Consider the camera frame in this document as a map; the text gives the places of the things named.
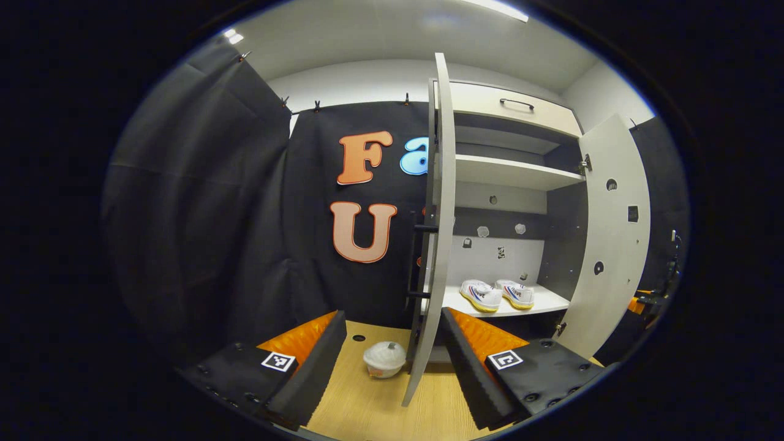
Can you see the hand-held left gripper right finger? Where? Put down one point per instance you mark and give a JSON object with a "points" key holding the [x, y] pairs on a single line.
{"points": [[471, 373]]}

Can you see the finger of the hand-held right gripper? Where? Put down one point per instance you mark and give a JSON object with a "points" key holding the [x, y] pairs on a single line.
{"points": [[642, 303]]}

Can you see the ceiling light strip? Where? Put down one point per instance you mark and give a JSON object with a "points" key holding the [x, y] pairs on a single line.
{"points": [[233, 35]]}

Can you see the ceiling light panel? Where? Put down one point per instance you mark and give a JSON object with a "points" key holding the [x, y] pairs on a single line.
{"points": [[496, 9]]}

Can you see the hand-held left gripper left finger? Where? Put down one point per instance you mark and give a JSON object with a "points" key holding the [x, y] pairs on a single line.
{"points": [[318, 373]]}

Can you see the white shoe cabinet door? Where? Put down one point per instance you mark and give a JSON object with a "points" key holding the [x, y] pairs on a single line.
{"points": [[442, 184], [618, 306]]}

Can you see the white lidded bowl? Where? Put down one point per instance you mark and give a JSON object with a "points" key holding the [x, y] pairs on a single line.
{"points": [[384, 358]]}

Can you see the white cabinet drawer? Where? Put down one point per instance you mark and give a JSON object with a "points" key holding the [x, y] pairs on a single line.
{"points": [[484, 98]]}

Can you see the white shoe cabinet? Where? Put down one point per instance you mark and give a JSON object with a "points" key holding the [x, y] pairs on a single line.
{"points": [[520, 254]]}

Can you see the white striped shoe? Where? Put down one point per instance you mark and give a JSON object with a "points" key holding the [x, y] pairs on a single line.
{"points": [[517, 295], [481, 296]]}

